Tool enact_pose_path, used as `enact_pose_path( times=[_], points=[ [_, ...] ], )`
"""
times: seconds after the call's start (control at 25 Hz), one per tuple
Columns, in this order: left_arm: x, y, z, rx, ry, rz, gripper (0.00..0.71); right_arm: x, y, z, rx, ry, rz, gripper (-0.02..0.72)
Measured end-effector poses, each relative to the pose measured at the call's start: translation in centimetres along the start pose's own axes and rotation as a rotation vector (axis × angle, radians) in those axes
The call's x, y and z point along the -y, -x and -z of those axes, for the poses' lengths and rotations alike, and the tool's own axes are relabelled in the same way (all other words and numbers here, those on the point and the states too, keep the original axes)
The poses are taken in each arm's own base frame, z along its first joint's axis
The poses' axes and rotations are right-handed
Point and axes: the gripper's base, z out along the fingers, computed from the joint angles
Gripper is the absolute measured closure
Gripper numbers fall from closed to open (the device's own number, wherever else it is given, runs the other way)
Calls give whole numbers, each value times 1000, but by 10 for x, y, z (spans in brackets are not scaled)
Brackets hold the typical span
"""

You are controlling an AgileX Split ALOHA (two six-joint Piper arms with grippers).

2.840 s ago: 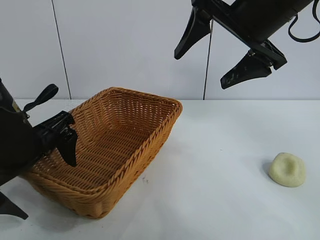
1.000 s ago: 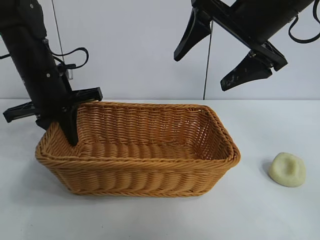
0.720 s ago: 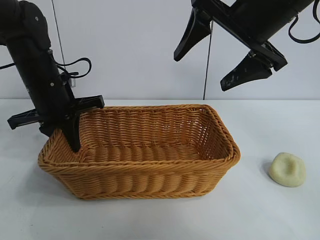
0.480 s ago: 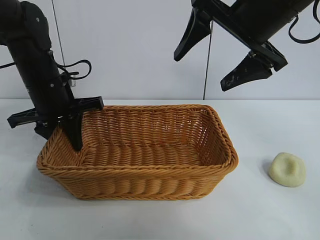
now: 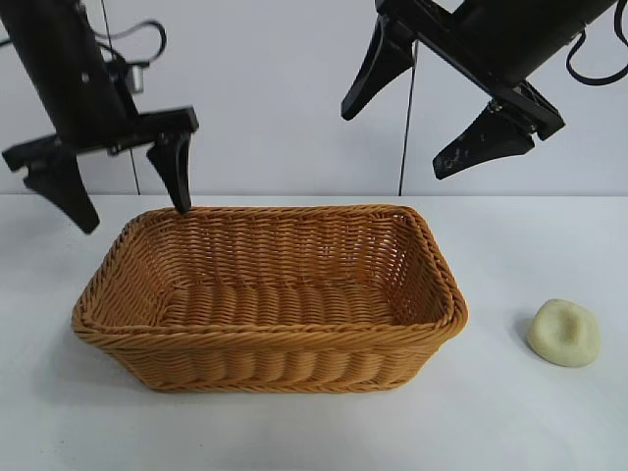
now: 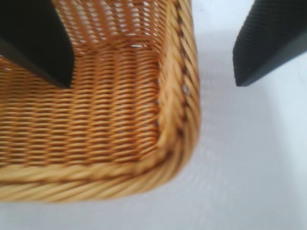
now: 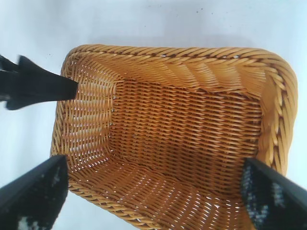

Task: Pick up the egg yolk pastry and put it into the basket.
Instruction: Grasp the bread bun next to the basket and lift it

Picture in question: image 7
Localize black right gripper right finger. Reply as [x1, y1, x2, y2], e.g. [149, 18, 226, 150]
[240, 157, 307, 230]

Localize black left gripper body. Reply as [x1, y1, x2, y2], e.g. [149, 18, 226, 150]
[0, 54, 20, 106]

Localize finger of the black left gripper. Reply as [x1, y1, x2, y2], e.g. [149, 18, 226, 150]
[6, 55, 79, 111]

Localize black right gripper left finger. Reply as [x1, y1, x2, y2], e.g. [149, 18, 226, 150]
[0, 154, 70, 230]

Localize brown woven wicker basket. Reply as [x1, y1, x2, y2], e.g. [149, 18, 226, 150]
[49, 44, 299, 230]

